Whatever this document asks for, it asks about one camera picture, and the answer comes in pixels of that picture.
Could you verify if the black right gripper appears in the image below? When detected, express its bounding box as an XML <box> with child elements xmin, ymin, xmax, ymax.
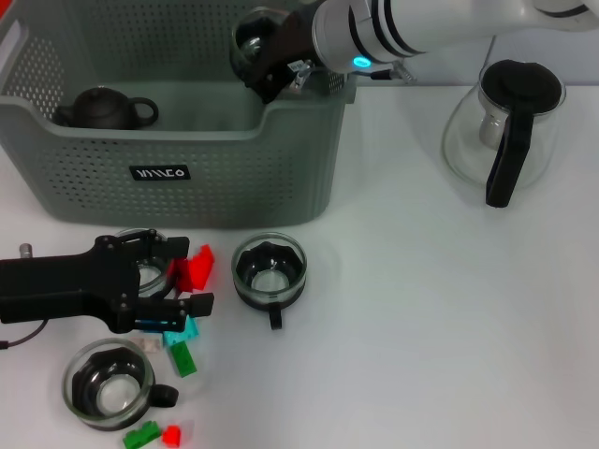
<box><xmin>242</xmin><ymin>7</ymin><xmax>329</xmax><ymax>106</ymax></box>

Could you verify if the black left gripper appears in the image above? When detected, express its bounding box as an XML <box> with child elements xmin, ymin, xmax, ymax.
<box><xmin>0</xmin><ymin>227</ymin><xmax>215</xmax><ymax>335</ymax></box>

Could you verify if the glass teacup black sleeve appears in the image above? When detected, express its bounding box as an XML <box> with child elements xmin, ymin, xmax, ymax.
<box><xmin>229</xmin><ymin>7</ymin><xmax>291</xmax><ymax>90</ymax></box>
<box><xmin>63</xmin><ymin>339</ymin><xmax>180</xmax><ymax>431</ymax></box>
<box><xmin>231</xmin><ymin>232</ymin><xmax>309</xmax><ymax>332</ymax></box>
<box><xmin>111</xmin><ymin>227</ymin><xmax>177</xmax><ymax>305</ymax></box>

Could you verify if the grey perforated storage bin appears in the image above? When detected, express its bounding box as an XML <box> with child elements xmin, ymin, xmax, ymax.
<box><xmin>0</xmin><ymin>0</ymin><xmax>361</xmax><ymax>231</ymax></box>

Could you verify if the dark red toy brick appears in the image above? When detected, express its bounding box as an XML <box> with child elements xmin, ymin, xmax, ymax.
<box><xmin>166</xmin><ymin>256</ymin><xmax>191</xmax><ymax>294</ymax></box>

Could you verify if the bright red toy brick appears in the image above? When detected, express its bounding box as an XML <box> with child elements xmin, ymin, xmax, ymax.
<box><xmin>185</xmin><ymin>244</ymin><xmax>216</xmax><ymax>292</ymax></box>

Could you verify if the teal square toy brick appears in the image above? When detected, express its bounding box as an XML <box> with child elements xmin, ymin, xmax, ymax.
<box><xmin>161</xmin><ymin>315</ymin><xmax>201</xmax><ymax>347</ymax></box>

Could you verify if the white toy brick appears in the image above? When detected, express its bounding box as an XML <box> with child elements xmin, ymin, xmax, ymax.
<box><xmin>129</xmin><ymin>335</ymin><xmax>163</xmax><ymax>353</ymax></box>

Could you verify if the long green toy brick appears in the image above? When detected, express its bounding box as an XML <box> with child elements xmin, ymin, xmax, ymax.
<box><xmin>168</xmin><ymin>340</ymin><xmax>198</xmax><ymax>379</ymax></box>

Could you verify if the small green toy brick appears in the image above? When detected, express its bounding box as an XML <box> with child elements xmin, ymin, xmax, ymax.
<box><xmin>122</xmin><ymin>420</ymin><xmax>160</xmax><ymax>449</ymax></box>

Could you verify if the dark clay teapot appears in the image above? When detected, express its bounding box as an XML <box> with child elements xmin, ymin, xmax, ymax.
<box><xmin>51</xmin><ymin>86</ymin><xmax>160</xmax><ymax>131</ymax></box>

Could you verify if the right gripper cable plug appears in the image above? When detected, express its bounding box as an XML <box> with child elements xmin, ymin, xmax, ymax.
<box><xmin>285</xmin><ymin>58</ymin><xmax>417</xmax><ymax>93</ymax></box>

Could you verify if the glass pitcher black handle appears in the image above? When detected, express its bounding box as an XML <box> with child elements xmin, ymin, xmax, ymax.
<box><xmin>440</xmin><ymin>58</ymin><xmax>567</xmax><ymax>209</ymax></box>

